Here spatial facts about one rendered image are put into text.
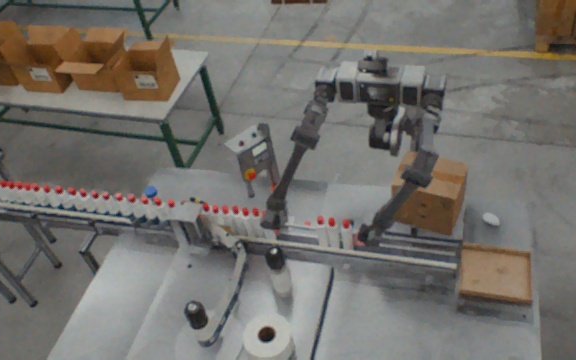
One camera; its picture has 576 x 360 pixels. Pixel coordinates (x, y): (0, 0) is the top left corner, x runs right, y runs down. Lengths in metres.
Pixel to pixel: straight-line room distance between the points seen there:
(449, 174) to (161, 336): 1.51
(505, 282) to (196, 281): 1.42
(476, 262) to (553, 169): 1.80
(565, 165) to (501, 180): 0.47
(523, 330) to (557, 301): 1.14
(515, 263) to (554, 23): 3.03
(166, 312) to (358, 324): 0.88
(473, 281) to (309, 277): 0.74
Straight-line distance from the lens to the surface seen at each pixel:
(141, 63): 4.30
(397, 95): 2.66
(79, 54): 4.52
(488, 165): 4.41
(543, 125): 4.80
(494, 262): 2.81
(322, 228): 2.64
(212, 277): 2.78
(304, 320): 2.56
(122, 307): 2.91
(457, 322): 2.62
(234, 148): 2.46
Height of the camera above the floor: 3.09
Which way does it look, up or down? 46 degrees down
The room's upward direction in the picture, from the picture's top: 12 degrees counter-clockwise
